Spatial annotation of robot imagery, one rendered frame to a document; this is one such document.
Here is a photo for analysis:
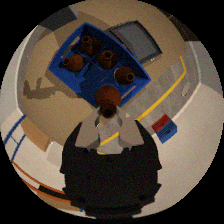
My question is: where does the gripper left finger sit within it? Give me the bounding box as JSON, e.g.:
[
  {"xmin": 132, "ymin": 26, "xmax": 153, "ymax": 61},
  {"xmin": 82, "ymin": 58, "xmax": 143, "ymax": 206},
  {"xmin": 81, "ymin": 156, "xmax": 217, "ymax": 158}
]
[{"xmin": 59, "ymin": 106, "xmax": 101, "ymax": 174}]

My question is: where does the blue divided crate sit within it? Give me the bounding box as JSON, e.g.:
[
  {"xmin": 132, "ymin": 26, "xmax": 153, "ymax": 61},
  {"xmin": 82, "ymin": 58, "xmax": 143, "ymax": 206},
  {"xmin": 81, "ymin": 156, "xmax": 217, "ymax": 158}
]
[{"xmin": 48, "ymin": 22, "xmax": 151, "ymax": 109}]

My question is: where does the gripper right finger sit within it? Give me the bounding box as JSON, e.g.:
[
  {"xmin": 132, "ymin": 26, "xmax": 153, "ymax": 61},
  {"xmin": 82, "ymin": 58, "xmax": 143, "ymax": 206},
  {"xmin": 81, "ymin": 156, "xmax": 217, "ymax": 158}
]
[{"xmin": 115, "ymin": 106, "xmax": 162, "ymax": 171}]

